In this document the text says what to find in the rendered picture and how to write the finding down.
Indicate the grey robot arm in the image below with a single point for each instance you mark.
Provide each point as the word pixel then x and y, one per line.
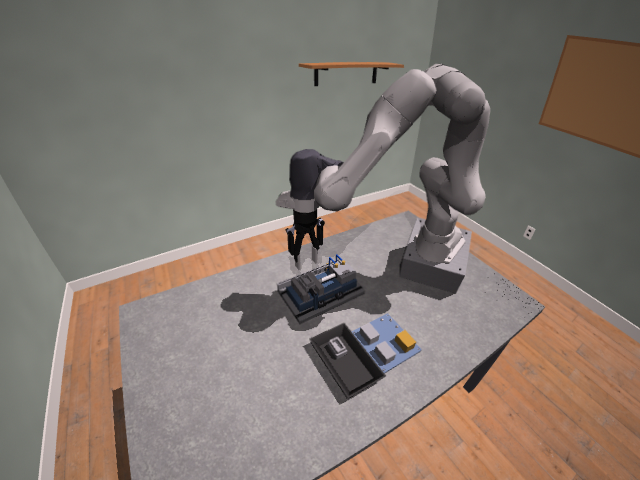
pixel 458 98

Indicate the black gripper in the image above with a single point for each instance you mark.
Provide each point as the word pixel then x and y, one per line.
pixel 301 230

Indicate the orange-yellow block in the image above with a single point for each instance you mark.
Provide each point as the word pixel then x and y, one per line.
pixel 405 341

